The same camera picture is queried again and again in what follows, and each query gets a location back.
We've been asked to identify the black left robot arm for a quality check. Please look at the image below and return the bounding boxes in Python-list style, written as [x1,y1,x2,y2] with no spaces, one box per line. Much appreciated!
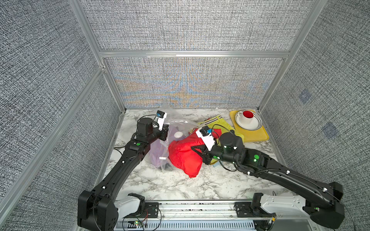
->
[77,117,169,231]

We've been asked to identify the red striped waistband shorts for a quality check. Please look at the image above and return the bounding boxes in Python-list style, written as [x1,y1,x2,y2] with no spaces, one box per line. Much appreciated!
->
[168,130,205,178]

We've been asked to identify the clear plastic vacuum bag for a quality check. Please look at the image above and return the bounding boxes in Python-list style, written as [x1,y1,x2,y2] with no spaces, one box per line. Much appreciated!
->
[145,102,198,172]

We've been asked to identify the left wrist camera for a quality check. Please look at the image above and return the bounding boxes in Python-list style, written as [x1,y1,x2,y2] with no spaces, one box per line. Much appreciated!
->
[157,110,167,131]

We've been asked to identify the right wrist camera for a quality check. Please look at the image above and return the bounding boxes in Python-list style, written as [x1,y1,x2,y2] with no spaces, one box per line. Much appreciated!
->
[196,126,216,151]

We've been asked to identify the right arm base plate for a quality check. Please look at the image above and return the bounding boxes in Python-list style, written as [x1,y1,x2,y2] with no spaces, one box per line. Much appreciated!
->
[234,202,276,218]

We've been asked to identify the purple garment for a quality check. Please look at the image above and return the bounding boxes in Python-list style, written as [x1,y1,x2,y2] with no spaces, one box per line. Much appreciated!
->
[148,125,185,171]

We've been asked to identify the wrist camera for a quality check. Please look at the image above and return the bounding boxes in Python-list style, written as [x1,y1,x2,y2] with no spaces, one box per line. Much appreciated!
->
[157,110,167,131]
[196,126,216,151]

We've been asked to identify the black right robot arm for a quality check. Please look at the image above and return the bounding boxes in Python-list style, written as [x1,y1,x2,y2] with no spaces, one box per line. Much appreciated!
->
[191,127,345,229]

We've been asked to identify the white cup red inside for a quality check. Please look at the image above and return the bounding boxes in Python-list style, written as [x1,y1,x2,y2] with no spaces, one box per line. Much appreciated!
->
[238,110,254,124]

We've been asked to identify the white vacuum bag valve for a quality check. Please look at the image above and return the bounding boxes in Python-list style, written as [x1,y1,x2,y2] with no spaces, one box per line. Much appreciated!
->
[174,131,183,139]

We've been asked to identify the white patterned saucer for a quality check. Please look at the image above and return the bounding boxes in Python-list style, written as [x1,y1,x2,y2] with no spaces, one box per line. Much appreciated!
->
[234,110,262,131]

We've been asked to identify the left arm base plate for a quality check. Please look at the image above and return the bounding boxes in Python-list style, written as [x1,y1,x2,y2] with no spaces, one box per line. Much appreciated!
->
[125,202,160,218]

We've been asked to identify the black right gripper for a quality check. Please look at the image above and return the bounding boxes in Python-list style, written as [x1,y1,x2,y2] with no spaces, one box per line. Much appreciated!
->
[192,141,242,168]

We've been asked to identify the yellow plastic tray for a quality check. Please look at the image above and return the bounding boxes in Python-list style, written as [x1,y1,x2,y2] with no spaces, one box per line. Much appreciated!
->
[229,109,269,142]

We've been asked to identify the yellow garment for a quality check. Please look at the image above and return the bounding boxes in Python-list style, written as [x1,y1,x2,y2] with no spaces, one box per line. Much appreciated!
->
[198,115,244,141]

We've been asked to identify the aluminium front rail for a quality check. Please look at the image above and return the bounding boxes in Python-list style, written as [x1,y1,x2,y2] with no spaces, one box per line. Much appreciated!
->
[76,200,317,221]

